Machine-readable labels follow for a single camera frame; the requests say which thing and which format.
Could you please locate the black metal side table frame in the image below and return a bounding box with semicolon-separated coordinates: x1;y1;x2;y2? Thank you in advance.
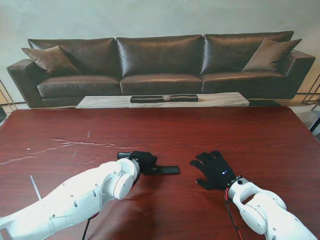
296;74;320;111

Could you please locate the white zip tie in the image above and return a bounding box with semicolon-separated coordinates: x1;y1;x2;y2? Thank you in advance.
29;174;42;201

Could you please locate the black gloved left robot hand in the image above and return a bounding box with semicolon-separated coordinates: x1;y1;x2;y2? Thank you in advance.
131;150;158;176

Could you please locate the black decorative tray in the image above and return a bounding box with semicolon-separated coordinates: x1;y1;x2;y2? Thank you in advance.
129;94;200;103

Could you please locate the white marble coffee table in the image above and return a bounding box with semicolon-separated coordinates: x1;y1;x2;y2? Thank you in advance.
75;92;251;109

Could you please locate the brown throw cushion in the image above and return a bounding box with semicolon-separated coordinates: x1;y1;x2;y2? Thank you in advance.
241;38;303;72
21;46;81;74

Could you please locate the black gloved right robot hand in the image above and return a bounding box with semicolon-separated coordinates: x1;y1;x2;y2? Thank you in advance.
189;150;236;191

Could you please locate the black remote control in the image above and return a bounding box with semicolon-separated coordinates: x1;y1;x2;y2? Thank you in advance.
143;164;181;176

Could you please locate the gold metal side table frame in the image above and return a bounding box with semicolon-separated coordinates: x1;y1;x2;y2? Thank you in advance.
0;78;27;112

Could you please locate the dark brown leather sofa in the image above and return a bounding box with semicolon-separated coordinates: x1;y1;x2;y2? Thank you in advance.
6;30;317;108

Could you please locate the red black right arm cable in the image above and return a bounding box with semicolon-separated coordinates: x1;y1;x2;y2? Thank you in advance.
223;186;245;240

